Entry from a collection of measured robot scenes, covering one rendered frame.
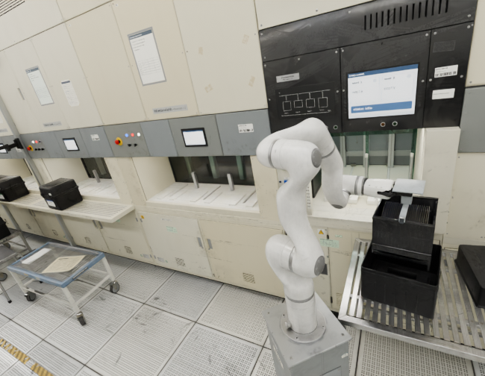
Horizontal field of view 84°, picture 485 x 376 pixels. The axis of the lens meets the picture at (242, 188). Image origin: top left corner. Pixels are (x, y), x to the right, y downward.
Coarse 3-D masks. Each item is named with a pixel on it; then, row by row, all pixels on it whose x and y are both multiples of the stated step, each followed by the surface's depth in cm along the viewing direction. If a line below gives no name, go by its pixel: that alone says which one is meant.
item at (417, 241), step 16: (416, 192) 98; (432, 208) 112; (384, 224) 105; (400, 224) 102; (416, 224) 97; (432, 224) 115; (384, 240) 108; (400, 240) 104; (416, 240) 101; (432, 240) 98; (400, 256) 112; (416, 256) 103
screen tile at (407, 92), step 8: (408, 72) 117; (384, 80) 123; (392, 80) 121; (400, 80) 120; (408, 80) 119; (408, 88) 120; (384, 96) 125; (392, 96) 124; (400, 96) 123; (408, 96) 121
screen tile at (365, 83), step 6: (366, 78) 125; (378, 78) 123; (354, 84) 129; (360, 84) 128; (366, 84) 126; (372, 84) 125; (378, 84) 124; (372, 90) 126; (378, 90) 125; (354, 96) 131; (360, 96) 130; (366, 96) 129; (372, 96) 127; (378, 96) 126; (354, 102) 132; (360, 102) 131
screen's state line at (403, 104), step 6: (396, 102) 124; (402, 102) 123; (408, 102) 122; (354, 108) 133; (360, 108) 132; (366, 108) 131; (372, 108) 130; (378, 108) 128; (384, 108) 127; (390, 108) 126; (396, 108) 125; (402, 108) 124; (408, 108) 123
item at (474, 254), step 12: (468, 252) 123; (480, 252) 121; (456, 264) 130; (468, 264) 117; (480, 264) 115; (468, 276) 117; (480, 276) 110; (468, 288) 117; (480, 288) 106; (480, 300) 107
